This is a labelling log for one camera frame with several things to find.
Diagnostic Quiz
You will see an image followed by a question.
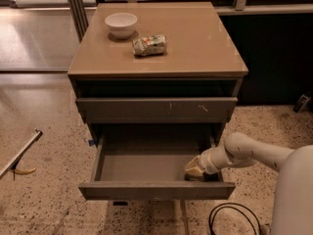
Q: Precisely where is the grey drawer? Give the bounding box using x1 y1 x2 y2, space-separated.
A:
79 135 235 201
76 97 237 123

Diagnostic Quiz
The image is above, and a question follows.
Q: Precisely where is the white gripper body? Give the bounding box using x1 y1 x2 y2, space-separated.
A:
198 146 230 174

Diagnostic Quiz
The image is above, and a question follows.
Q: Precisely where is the black floor cable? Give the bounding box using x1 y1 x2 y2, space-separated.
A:
208 202 262 235

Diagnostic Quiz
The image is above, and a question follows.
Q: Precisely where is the white ceramic bowl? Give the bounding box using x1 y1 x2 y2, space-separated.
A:
105 13 138 39

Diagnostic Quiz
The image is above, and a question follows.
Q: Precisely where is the metal bar with hook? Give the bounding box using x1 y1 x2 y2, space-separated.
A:
0 129 43 179

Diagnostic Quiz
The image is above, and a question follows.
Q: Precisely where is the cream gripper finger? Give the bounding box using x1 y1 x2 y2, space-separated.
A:
185 156 200 171
185 167 204 181

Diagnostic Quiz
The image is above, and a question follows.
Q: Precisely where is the brown drawer cabinet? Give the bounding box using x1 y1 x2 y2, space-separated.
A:
67 1 249 188

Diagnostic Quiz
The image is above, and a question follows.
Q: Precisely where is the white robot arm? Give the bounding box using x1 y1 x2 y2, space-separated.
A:
185 132 313 235

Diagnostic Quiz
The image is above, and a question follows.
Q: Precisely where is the dark object on floor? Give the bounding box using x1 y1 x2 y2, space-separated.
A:
292 94 311 113

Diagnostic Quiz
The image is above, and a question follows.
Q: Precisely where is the grey top drawer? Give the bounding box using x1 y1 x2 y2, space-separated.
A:
76 97 237 123

